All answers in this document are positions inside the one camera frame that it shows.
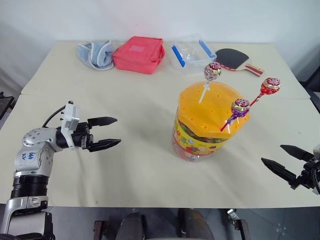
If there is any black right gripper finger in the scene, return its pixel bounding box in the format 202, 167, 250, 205
260, 157, 301, 187
279, 144, 315, 163

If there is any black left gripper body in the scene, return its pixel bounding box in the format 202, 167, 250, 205
70, 121, 95, 152

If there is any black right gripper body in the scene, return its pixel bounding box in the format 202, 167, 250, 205
289, 158, 320, 195

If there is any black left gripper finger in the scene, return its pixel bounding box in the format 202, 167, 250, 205
88, 138, 123, 153
87, 115, 119, 130

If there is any red-stick lollipop in red wrapper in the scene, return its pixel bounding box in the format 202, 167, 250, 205
249, 77, 282, 108

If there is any red-stick lollipop in purple wrapper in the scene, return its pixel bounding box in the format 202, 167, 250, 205
219, 98, 252, 132

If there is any lollipop jar with orange lid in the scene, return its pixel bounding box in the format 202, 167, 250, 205
171, 80, 252, 163

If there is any white-stick lollipop in red-white wrapper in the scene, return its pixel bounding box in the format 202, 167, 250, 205
198, 62, 223, 104

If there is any light blue folded towel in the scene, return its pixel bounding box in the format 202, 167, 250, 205
76, 39, 116, 72

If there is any dark chair beside table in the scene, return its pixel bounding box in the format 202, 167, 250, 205
299, 66, 320, 114

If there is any red fabric zip pouch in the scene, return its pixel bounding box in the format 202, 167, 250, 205
112, 36, 166, 76

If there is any dark object beside table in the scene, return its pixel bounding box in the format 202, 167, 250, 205
0, 91, 15, 121

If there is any dark rounded shape under table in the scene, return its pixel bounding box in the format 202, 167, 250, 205
119, 211, 149, 240
177, 208, 216, 240

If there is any clear container with blue clips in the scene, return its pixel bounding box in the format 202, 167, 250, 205
166, 34, 218, 76

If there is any black red table tennis paddle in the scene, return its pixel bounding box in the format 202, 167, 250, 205
214, 47, 266, 78

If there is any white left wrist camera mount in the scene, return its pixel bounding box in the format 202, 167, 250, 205
59, 100, 82, 150

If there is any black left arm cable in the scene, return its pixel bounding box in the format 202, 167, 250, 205
41, 104, 67, 129

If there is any dark metal frame bracket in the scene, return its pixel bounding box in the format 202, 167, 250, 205
93, 219, 111, 240
225, 208, 251, 240

